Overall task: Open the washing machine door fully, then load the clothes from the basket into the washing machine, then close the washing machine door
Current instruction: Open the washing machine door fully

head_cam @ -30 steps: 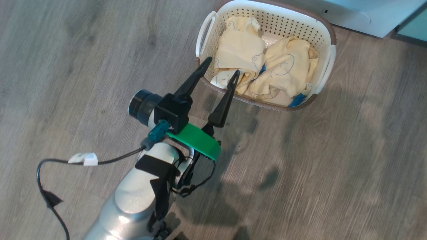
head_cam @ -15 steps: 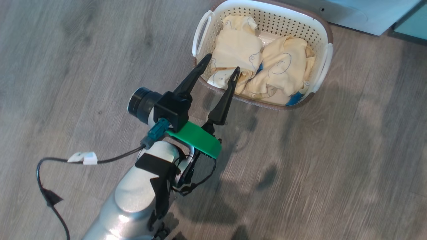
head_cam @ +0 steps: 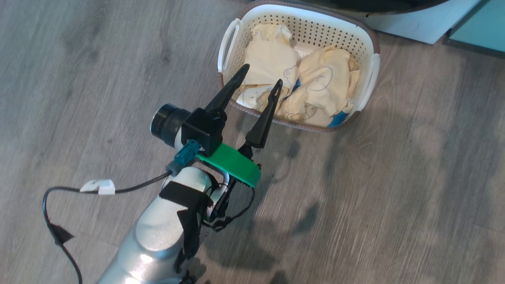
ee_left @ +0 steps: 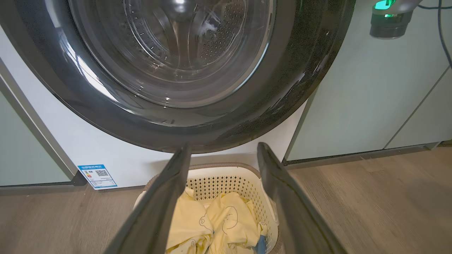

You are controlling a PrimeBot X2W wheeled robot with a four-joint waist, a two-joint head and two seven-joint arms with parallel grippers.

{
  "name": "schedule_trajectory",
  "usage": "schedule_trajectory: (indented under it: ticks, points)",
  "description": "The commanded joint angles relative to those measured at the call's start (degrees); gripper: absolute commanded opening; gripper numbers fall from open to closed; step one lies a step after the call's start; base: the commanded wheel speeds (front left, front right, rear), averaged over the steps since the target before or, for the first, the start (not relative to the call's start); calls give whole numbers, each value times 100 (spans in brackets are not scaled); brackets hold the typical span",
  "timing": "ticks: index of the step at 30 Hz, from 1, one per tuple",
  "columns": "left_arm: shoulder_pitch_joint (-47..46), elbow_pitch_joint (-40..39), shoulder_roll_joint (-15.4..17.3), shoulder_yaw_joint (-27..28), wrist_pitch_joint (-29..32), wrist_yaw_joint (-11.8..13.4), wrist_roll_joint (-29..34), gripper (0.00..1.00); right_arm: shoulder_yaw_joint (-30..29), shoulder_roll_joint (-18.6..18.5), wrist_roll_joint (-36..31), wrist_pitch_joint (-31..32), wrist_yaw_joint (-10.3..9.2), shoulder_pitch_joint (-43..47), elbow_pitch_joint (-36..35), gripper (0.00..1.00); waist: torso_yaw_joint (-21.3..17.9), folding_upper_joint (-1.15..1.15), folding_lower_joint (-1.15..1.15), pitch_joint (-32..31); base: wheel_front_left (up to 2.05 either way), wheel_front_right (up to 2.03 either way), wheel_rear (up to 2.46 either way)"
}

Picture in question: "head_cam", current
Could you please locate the pale teal cabinet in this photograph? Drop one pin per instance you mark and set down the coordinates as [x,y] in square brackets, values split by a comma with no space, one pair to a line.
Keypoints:
[479,23]

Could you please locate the white washing machine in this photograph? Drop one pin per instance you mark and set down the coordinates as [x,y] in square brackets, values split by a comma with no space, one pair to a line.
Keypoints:
[414,23]

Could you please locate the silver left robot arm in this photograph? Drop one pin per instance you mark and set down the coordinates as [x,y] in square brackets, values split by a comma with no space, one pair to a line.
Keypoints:
[161,228]

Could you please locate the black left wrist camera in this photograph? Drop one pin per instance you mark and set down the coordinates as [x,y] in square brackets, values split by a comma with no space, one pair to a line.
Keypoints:
[199,126]

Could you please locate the plain cream garment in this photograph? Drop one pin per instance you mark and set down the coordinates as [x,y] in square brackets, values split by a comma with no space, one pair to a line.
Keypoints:
[270,59]

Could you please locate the black round washing machine door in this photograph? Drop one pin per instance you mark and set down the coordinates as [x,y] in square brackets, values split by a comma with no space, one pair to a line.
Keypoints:
[375,4]

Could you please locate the white perforated laundry basket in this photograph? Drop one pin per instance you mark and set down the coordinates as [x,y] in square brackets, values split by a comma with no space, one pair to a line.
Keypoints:
[303,23]

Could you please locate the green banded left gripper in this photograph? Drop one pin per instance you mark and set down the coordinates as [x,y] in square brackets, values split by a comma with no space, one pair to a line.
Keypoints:
[232,163]

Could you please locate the cream garment with blue label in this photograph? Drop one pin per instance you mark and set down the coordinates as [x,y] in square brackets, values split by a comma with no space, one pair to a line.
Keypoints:
[323,85]

